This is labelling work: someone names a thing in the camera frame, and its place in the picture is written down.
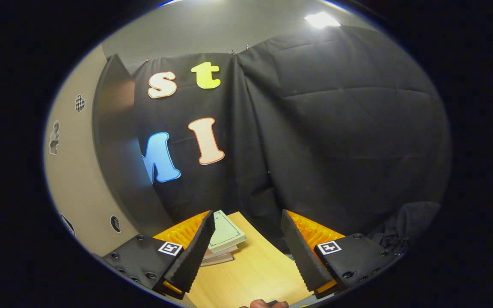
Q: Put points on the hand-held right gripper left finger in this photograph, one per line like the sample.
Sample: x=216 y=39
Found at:
x=197 y=256

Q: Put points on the tan book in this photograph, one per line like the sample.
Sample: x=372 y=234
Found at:
x=223 y=253

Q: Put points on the green book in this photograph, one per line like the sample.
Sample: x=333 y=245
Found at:
x=227 y=233

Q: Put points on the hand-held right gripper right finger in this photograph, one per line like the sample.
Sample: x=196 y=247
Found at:
x=300 y=256

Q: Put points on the black backdrop cloth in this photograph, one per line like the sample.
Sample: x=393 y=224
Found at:
x=336 y=128

